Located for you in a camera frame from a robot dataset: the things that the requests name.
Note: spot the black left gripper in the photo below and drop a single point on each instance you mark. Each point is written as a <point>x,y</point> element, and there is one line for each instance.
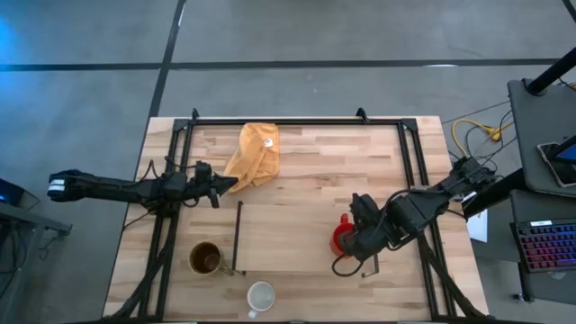
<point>200,186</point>

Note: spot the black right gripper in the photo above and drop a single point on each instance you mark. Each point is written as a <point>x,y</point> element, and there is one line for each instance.
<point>369,234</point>

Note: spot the red plastic cup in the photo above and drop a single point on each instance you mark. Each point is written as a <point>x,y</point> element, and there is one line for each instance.
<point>338,230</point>

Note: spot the clear glass cup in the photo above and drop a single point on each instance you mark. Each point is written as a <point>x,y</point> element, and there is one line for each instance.
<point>261,297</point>

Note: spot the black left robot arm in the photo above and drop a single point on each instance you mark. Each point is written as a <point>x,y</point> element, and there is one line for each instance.
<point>112,189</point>

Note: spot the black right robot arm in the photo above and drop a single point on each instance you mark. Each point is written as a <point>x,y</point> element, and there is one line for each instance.
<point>418,211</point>

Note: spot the orange cloth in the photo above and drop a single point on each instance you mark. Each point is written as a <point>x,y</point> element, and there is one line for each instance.
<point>254,155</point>

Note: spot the brown gold mug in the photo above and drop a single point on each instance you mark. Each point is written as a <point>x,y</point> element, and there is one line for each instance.
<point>204,258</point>

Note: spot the white paper sheet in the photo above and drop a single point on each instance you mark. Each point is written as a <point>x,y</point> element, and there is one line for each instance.
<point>478,227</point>

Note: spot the black slanted beam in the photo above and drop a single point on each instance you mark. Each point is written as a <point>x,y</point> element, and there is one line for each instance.
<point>495,193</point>

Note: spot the dark lower desk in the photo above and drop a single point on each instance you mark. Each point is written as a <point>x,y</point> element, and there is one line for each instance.
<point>522,202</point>

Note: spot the rainbow backlit keyboard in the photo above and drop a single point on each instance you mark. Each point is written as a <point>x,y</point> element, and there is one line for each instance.
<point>546,245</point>

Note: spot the black device with blue light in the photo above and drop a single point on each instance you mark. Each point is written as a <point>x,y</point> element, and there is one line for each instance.
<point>13,193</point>

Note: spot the grey side table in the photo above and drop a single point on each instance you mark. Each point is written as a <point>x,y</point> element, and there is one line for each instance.
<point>526,135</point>

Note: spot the tablet with dark screen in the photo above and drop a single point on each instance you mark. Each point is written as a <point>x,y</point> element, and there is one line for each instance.
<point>558,166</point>

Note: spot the black slanted pole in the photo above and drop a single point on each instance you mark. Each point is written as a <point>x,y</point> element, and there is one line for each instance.
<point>551,74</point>

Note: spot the black aluminium table frame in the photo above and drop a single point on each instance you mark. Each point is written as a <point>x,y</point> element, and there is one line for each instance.
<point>177,148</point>

